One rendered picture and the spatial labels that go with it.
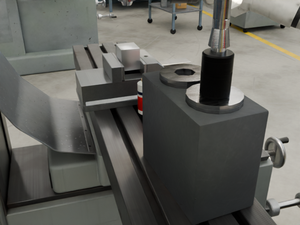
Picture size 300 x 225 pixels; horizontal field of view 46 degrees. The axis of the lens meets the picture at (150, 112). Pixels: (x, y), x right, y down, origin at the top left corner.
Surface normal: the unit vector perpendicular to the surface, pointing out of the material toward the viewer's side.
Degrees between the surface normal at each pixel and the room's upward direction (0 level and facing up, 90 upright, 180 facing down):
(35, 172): 0
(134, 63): 90
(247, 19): 90
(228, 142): 90
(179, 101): 0
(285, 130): 0
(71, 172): 90
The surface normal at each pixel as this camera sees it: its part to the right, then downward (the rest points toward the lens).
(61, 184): 0.28, 0.44
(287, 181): 0.00, -0.89
